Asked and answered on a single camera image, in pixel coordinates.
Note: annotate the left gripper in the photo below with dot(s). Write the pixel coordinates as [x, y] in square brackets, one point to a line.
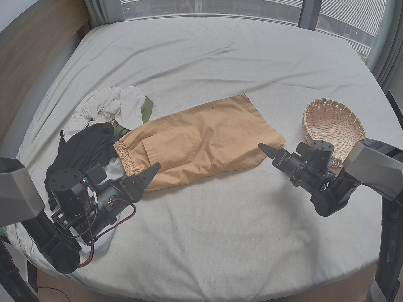
[118, 195]

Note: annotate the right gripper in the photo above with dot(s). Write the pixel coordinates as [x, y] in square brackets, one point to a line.
[289, 164]

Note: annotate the tan shorts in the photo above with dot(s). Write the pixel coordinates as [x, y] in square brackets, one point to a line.
[204, 137]

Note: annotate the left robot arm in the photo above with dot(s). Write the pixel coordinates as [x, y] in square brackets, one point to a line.
[22, 187]

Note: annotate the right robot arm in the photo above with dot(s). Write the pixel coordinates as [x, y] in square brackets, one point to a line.
[374, 165]

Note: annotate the black garment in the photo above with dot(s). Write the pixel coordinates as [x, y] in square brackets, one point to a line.
[85, 146]

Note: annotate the round woven basket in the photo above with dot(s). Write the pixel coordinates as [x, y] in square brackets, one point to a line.
[330, 121]

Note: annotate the green garment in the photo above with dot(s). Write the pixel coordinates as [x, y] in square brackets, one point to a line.
[147, 110]

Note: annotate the white garment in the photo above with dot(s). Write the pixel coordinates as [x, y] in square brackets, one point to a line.
[104, 105]

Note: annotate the bed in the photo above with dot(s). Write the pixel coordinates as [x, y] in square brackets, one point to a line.
[201, 58]

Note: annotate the grey-green curtain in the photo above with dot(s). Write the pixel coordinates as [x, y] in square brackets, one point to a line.
[385, 42]
[97, 2]

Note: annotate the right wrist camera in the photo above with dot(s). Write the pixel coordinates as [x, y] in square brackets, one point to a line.
[301, 148]

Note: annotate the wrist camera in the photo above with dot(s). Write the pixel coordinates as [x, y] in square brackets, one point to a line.
[96, 172]
[301, 148]

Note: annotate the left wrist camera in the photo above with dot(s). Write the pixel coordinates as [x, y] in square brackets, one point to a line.
[96, 172]

